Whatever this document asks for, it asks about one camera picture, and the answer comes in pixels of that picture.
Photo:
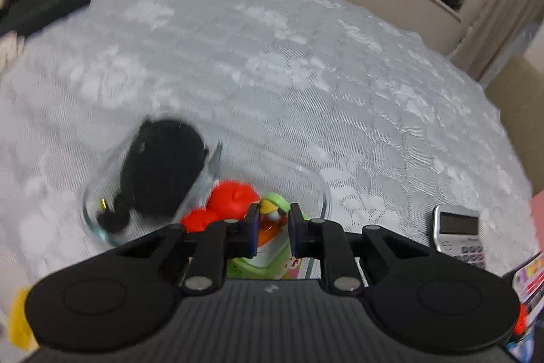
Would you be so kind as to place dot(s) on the green plastic toy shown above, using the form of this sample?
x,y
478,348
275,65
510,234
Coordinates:
x,y
272,205

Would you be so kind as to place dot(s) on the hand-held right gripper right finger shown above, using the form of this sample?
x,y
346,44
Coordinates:
x,y
293,227

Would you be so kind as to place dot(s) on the beige padded headboard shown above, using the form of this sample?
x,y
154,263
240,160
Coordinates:
x,y
518,120

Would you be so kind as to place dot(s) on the beige curtain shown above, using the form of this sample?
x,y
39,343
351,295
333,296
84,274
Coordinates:
x,y
501,14

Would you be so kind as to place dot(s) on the silver calculator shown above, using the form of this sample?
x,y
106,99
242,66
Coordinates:
x,y
459,237

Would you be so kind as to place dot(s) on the black cloth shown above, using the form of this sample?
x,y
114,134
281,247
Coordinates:
x,y
46,8

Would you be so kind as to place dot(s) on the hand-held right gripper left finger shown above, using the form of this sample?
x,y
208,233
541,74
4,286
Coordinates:
x,y
253,227

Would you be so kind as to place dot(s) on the patterned white cloth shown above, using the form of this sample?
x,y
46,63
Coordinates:
x,y
8,48

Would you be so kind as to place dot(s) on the yellow plastic lid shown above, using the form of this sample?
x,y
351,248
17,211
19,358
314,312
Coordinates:
x,y
19,318

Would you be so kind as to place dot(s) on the pink paper bag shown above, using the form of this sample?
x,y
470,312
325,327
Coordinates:
x,y
539,210

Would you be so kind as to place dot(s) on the clear glass food container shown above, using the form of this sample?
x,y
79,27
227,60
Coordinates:
x,y
312,186

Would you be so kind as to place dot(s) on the black fuzzy toy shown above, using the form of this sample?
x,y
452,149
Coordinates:
x,y
159,167

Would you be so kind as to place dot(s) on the colourful toy machine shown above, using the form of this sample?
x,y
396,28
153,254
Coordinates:
x,y
531,282

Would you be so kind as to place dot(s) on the red plastic toy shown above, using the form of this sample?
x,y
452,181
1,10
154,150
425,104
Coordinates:
x,y
229,199

